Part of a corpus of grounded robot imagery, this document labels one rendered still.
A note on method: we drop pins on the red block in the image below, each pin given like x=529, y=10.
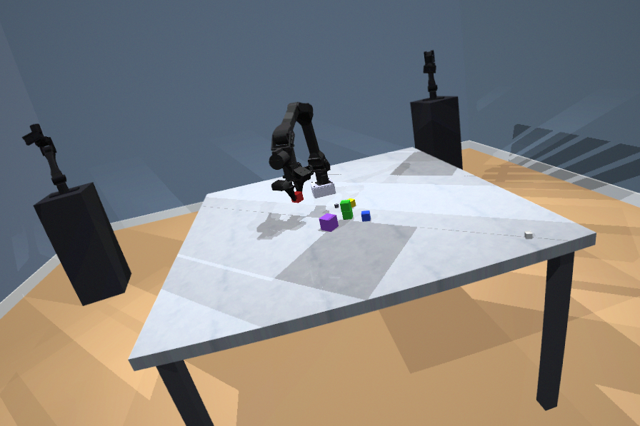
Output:
x=299, y=197

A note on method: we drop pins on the purple block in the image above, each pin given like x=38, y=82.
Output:
x=328, y=222

